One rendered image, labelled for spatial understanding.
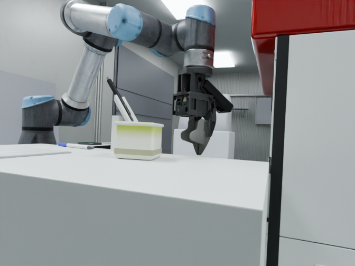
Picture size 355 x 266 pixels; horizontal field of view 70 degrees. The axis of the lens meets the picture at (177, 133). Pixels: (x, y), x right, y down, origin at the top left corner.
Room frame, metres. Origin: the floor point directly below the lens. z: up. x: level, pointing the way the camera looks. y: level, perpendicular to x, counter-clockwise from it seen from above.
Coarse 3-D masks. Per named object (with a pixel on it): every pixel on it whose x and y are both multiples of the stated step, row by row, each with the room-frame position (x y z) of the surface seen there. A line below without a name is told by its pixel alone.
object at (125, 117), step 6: (120, 102) 0.58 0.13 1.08; (126, 102) 0.61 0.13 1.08; (120, 108) 0.58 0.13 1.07; (126, 114) 0.57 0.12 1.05; (132, 114) 0.60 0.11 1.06; (114, 120) 0.59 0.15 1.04; (120, 120) 0.59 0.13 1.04; (126, 120) 0.58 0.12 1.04; (114, 126) 0.59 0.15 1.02; (114, 132) 0.59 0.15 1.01; (114, 138) 0.59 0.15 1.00; (114, 144) 0.59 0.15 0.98
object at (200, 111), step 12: (180, 72) 0.61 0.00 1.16; (192, 72) 0.60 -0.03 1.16; (204, 72) 0.60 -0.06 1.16; (180, 84) 0.62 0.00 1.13; (192, 84) 0.60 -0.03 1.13; (180, 96) 0.61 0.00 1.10; (192, 96) 0.58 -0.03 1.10; (204, 96) 0.60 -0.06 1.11; (180, 108) 0.60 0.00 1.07; (192, 108) 0.59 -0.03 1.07; (204, 108) 0.61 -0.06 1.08
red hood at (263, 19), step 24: (264, 0) 0.52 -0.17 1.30; (288, 0) 0.50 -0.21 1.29; (312, 0) 0.49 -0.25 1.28; (336, 0) 0.47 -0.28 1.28; (264, 24) 0.52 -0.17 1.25; (288, 24) 0.50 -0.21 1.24; (312, 24) 0.49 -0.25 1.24; (336, 24) 0.47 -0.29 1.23; (264, 48) 0.58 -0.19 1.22; (264, 72) 0.81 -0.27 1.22
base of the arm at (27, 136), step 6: (24, 132) 1.00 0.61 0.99; (30, 132) 0.99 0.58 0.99; (36, 132) 1.00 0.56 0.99; (42, 132) 1.01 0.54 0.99; (48, 132) 1.03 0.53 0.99; (24, 138) 0.99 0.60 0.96; (30, 138) 0.99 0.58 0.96; (36, 138) 1.00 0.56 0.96; (42, 138) 1.00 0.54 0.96; (48, 138) 1.02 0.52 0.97; (54, 138) 1.06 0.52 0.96; (18, 144) 0.99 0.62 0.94; (54, 144) 1.05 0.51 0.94
